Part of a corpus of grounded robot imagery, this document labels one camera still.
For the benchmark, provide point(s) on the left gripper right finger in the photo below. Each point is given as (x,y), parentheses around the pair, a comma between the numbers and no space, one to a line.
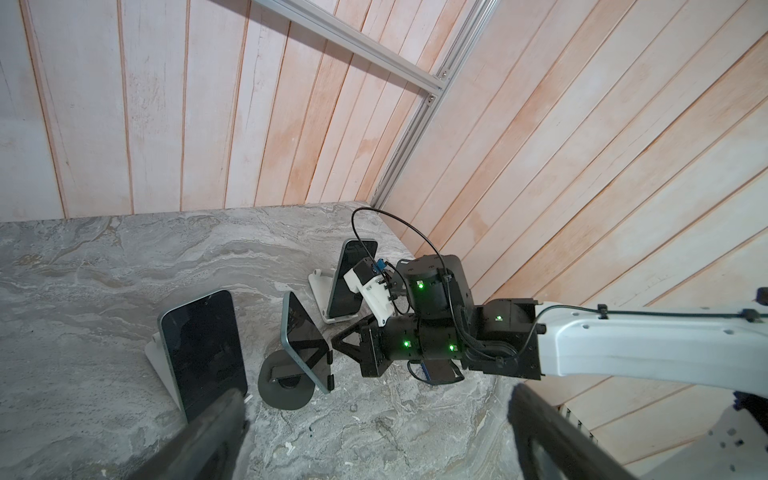
(550,447)

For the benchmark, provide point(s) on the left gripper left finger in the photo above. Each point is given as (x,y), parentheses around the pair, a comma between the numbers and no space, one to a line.
(207,448)

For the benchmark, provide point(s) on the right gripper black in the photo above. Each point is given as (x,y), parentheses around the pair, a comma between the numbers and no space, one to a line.
(375,347)

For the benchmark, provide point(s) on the teal-edged phone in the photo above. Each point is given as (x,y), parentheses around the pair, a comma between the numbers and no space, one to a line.
(305,344)

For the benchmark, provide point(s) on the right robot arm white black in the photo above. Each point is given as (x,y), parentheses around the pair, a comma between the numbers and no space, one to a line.
(524,338)

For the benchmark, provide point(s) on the white stand back right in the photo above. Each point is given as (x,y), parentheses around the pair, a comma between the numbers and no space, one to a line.
(321,283)

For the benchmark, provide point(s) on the round grey stand centre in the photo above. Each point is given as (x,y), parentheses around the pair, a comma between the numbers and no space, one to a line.
(282,384)

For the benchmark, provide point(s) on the black phone back centre-left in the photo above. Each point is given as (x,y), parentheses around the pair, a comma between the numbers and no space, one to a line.
(201,344)

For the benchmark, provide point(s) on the white stand back centre-left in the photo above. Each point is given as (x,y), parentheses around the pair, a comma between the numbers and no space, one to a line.
(156,353)

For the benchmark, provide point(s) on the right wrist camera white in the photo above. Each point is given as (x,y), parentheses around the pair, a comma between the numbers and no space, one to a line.
(367,279)

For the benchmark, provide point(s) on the right camera cable black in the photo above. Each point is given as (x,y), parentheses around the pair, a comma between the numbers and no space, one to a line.
(390,228)

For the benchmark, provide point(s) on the aluminium frame rail back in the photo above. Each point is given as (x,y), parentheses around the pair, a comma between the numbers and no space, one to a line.
(329,27)

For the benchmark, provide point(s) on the aluminium frame post right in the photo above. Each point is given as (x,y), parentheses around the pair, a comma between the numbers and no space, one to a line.
(423,112)

